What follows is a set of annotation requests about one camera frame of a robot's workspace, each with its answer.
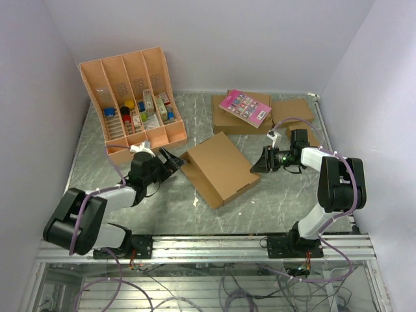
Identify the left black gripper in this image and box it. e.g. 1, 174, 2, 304
143, 146, 186, 186

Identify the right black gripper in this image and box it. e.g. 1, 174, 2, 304
250, 146, 297, 173

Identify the large cardboard box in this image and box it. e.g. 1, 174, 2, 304
181, 132, 261, 209

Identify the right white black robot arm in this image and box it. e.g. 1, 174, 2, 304
250, 129, 367, 259

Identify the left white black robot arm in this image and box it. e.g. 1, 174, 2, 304
42, 142, 186, 259

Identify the folded cardboard box under book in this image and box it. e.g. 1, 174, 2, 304
212, 95, 273, 135

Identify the small folded cardboard box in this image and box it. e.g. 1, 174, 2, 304
286, 122, 322, 147

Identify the folded cardboard box middle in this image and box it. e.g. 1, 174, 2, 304
271, 98, 315, 128

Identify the green white small carton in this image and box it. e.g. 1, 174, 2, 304
155, 96, 168, 122

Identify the pink paperback book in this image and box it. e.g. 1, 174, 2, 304
218, 89, 272, 129

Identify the peach plastic file organizer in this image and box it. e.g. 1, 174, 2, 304
79, 47, 188, 164

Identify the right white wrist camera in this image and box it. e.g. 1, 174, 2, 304
266, 130, 281, 148

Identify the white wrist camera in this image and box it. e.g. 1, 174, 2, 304
266, 130, 281, 148
129, 140, 155, 157

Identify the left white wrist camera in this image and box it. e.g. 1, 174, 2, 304
129, 140, 155, 157

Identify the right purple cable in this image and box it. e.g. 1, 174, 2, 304
269, 117, 361, 283

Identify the purple cable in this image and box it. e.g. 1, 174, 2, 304
68, 144, 134, 309
269, 117, 361, 283

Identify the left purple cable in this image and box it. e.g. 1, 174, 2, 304
68, 144, 134, 309

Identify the aluminium mounting rail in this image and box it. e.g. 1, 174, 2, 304
37, 234, 378, 264

